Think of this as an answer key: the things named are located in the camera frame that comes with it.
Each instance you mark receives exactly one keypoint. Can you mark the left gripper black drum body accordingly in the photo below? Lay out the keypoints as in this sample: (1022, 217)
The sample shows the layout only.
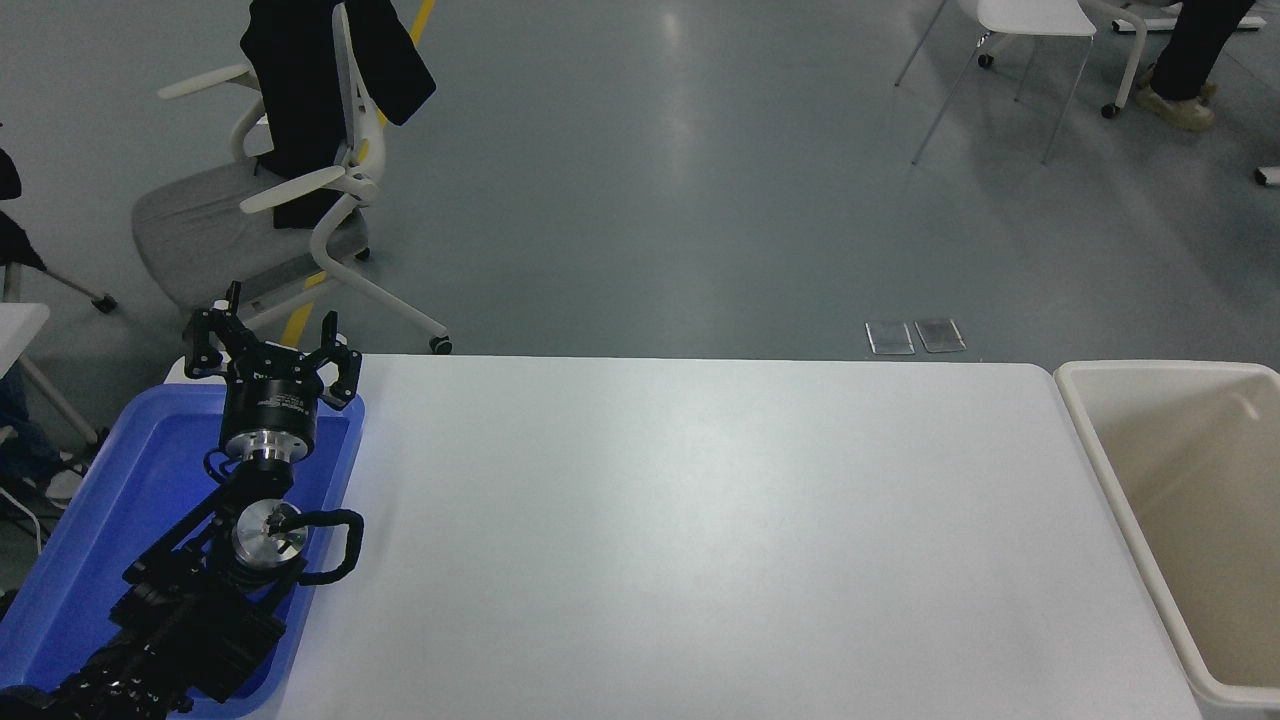
(270, 400)

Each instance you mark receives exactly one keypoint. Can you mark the grey chair leg with caster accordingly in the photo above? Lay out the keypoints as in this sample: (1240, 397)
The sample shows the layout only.
(60, 283)

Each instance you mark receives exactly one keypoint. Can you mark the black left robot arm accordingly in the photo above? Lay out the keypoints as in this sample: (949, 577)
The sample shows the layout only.
(190, 625)

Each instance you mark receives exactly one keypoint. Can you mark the white shell chair thin legs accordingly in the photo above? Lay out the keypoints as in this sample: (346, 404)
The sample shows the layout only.
(1030, 15)

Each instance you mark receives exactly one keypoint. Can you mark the white office chair grey seat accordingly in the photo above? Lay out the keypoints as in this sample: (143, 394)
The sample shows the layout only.
(200, 230)

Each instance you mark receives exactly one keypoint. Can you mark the small white base piece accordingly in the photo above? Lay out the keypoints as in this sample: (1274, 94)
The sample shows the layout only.
(1268, 176)

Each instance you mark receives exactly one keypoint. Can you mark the white floor bar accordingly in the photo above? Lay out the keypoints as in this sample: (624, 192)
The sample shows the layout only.
(1150, 26)

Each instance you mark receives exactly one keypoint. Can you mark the black jacket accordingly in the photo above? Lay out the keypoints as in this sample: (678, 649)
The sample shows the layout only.
(300, 90)

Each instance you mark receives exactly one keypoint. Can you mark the person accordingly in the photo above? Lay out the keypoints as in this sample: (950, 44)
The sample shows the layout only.
(1195, 50)
(20, 440)

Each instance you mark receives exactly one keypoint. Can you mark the blue plastic tray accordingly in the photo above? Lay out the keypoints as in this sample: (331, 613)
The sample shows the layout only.
(100, 500)

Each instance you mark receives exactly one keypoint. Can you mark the metal floor plate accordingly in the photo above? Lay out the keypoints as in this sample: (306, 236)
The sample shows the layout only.
(940, 334)
(889, 337)

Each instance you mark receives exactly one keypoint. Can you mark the large pale plastic bin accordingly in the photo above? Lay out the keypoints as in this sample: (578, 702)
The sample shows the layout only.
(1200, 540)

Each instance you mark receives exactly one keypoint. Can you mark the white chair frame with caster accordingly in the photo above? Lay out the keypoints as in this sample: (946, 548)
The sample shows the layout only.
(1135, 65)

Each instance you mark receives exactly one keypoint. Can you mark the small white table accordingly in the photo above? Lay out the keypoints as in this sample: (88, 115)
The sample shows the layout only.
(15, 325)

